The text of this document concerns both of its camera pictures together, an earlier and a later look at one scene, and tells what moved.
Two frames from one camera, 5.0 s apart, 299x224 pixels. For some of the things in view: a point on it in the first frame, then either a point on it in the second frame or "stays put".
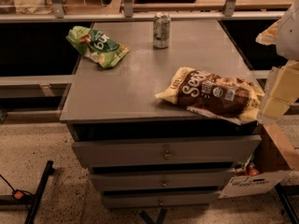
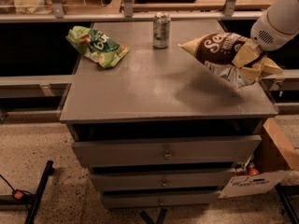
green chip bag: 97,46 stays put
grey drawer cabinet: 144,151 stays put
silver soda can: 162,30 stays put
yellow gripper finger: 268,35 → 246,53
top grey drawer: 167,151 stays put
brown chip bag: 231,99 → 217,50
